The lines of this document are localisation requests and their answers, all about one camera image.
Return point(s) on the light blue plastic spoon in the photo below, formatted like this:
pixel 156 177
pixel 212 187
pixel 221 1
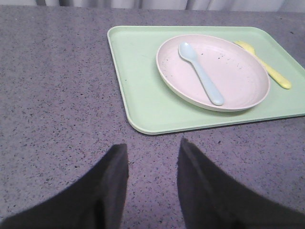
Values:
pixel 187 52

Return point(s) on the grey pleated curtain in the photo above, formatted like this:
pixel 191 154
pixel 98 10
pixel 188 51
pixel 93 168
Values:
pixel 213 5

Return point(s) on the yellow plastic fork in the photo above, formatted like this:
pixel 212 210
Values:
pixel 274 74

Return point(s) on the light green plastic tray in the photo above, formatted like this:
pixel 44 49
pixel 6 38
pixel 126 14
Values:
pixel 153 108

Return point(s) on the pale pink round plate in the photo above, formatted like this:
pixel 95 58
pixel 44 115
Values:
pixel 238 75

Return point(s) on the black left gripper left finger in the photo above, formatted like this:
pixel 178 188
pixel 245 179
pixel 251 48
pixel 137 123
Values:
pixel 95 201

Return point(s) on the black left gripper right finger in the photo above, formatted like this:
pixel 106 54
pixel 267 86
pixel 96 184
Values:
pixel 211 199

